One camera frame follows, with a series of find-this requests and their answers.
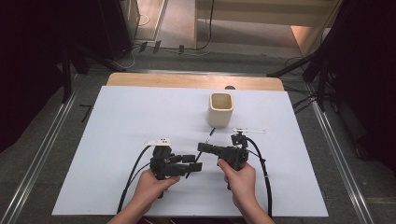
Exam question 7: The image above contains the black hanging cable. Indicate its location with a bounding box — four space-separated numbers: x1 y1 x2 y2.
195 0 216 51

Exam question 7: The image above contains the dark curtain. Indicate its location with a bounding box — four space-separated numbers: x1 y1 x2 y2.
0 0 106 154
323 0 396 173

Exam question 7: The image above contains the hand-held gripper black cable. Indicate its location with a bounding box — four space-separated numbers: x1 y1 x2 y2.
245 135 274 218
117 145 154 215

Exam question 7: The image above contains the beige square pen holder cup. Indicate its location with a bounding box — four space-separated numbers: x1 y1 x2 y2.
206 91 234 129

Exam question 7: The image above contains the person's right hand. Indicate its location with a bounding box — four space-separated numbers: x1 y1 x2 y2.
217 158 257 210

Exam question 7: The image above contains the person's left hand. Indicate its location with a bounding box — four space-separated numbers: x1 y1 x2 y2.
132 169 182 209

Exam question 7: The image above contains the left hand-held gripper black cable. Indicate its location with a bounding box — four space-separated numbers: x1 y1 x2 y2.
117 145 154 215

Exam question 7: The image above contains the metal floor rail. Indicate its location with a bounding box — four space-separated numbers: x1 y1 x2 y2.
310 98 375 224
0 90 79 224

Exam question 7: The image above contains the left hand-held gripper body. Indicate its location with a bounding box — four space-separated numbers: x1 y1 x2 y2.
144 138 191 181

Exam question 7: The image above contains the white table board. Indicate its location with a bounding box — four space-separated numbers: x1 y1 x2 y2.
51 85 330 217

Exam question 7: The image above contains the black cabinet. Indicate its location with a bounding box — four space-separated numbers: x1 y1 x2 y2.
98 0 140 61

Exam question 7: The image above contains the black tape mark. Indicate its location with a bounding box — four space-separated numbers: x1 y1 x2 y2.
78 104 94 123

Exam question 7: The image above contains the white floor cable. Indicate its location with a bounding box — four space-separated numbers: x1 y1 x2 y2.
117 13 151 70

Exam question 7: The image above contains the right hand-held gripper black cable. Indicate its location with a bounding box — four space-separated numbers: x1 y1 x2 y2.
245 135 274 218

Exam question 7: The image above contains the light wooden furniture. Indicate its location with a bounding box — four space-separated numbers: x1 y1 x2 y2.
193 0 344 58

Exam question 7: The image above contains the black metal stand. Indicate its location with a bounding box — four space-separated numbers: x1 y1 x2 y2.
266 0 345 113
59 42 126 105

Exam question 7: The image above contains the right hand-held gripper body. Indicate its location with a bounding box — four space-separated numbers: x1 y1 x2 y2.
216 127 267 172

